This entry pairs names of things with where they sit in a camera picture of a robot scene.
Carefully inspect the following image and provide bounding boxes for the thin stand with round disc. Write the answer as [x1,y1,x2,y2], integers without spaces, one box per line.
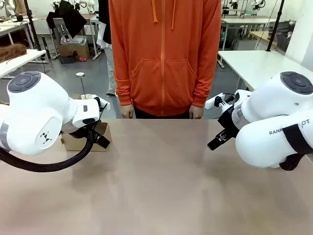
[75,71,87,96]

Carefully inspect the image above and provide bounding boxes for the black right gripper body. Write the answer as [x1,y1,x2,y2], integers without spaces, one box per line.
[217,107,240,141]

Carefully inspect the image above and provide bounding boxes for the person's left hand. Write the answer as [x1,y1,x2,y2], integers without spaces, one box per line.
[189,105,204,120]

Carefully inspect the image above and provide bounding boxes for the orange hoodie person torso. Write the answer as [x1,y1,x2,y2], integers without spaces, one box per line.
[108,0,222,117]

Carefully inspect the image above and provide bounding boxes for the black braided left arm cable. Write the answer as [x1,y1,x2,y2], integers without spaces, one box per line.
[0,121,102,173]

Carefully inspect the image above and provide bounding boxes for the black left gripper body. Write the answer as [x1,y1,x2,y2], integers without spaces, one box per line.
[62,119,98,142]

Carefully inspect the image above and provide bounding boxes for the white side table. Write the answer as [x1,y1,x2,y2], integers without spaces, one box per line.
[0,48,47,79]

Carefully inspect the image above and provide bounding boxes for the person's right hand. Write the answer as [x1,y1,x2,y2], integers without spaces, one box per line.
[120,104,135,119]

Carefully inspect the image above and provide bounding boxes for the brown cardboard cup carrier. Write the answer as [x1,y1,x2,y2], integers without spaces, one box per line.
[60,121,112,152]

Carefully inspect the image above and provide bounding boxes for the brown furry item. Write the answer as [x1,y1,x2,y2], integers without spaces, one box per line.
[0,43,27,63]

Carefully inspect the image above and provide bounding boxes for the cardboard box on floor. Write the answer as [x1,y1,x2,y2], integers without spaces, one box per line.
[58,43,90,62]

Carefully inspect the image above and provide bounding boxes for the black trousers of person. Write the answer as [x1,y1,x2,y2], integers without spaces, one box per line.
[133,105,192,119]

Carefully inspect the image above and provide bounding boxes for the background person in black top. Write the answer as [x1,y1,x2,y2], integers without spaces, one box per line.
[97,0,117,96]

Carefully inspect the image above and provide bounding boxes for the black hanging cloth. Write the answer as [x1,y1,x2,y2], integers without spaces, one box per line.
[46,0,88,40]

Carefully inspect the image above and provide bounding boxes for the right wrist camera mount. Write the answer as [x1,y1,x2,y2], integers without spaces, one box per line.
[214,95,236,110]

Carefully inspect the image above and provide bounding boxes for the white power strip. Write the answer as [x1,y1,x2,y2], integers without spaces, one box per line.
[204,93,224,110]

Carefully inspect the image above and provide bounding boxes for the black vertical pole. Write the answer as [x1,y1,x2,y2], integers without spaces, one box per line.
[23,0,42,51]
[266,0,286,52]

